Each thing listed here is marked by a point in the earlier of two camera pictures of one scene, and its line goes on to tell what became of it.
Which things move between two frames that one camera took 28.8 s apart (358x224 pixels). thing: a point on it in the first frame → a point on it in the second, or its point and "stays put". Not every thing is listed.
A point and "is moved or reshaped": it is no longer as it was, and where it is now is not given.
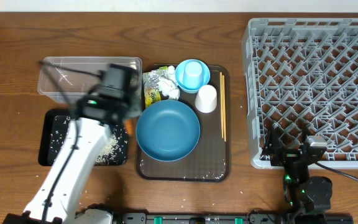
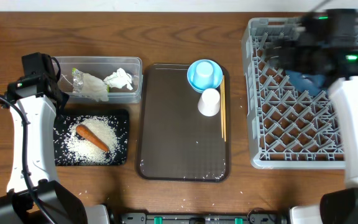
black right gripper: (286, 155) → (285, 62)
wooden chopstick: (220, 74) stays put
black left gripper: (138, 105) → (65, 98)
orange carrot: (129, 126) is moved or reshaped
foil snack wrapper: (151, 80) → (89, 86)
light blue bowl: (179, 75) → (204, 74)
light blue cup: (193, 74) → (204, 77)
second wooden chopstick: (224, 106) stays put
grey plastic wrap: (168, 86) is moved or reshaped
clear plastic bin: (69, 79) stays put
